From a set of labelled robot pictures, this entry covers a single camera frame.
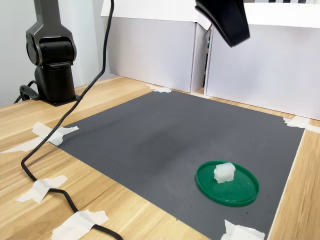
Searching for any small white plastic terminal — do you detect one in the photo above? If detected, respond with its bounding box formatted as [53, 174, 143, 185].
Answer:
[213, 161, 236, 185]

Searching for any round green lid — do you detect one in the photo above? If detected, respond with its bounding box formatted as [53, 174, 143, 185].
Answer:
[195, 160, 260, 208]

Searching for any black white checker board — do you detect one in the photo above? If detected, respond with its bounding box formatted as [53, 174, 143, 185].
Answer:
[268, 0, 320, 4]

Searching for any large white cardboard box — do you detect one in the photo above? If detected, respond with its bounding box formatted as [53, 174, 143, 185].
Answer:
[203, 2, 320, 121]

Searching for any white cardboard box with flap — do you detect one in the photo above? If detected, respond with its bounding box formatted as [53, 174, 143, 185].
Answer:
[101, 0, 213, 94]

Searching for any white tape piece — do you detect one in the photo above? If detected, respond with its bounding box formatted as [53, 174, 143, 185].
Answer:
[146, 84, 173, 94]
[219, 219, 266, 240]
[282, 115, 320, 133]

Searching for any dark grey mat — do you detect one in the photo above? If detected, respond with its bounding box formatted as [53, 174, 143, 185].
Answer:
[56, 89, 306, 240]

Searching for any white tape cross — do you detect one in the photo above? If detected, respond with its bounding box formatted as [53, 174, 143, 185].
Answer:
[0, 121, 80, 155]

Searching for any black base power cable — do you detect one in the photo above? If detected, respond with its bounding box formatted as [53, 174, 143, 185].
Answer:
[13, 79, 41, 105]

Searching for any thick black camera cable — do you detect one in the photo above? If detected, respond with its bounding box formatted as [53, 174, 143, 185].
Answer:
[21, 0, 124, 240]

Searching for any white tape over cable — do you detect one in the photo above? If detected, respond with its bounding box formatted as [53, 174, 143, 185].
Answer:
[15, 174, 69, 204]
[51, 209, 110, 240]

